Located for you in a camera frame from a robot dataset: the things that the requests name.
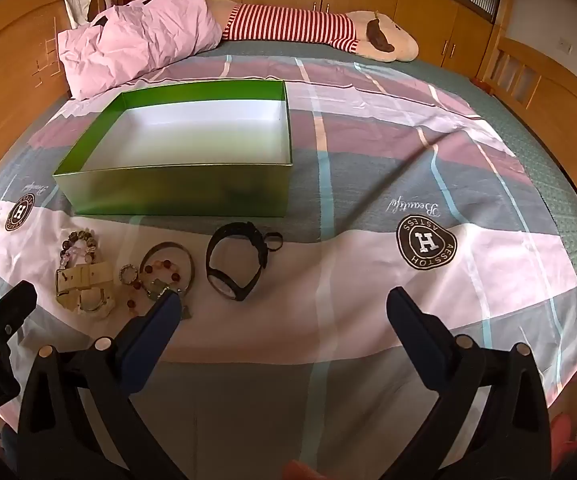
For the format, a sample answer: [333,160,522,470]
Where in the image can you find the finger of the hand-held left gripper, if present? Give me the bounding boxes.
[0,282,38,366]

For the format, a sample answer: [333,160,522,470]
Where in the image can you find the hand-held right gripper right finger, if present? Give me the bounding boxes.
[386,286,552,480]

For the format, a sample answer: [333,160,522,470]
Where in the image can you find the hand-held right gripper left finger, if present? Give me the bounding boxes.
[17,290,184,480]

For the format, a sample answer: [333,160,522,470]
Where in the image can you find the thin metal bangle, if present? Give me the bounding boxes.
[139,242,196,288]

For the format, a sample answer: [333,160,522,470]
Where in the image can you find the black wrist watch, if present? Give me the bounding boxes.
[205,221,284,302]

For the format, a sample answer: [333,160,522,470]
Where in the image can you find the green cardboard box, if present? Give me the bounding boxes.
[52,79,295,217]

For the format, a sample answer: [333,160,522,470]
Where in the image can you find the plaid printed bed sheet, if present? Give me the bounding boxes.
[0,40,577,461]

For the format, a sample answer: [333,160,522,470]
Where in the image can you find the wooden headboard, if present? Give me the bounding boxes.
[0,0,159,181]

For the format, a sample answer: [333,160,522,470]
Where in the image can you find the wooden footboard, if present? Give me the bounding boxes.
[479,35,577,241]

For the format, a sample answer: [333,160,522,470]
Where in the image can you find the pink pillow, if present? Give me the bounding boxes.
[57,0,223,101]

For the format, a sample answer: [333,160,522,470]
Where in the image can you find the plush toy with striped shirt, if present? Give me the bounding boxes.
[221,4,419,64]

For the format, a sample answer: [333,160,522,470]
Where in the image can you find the pink and red bead bracelet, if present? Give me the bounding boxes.
[127,259,184,311]

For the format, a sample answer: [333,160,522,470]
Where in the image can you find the dark bead bracelet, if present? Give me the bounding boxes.
[60,230,100,271]

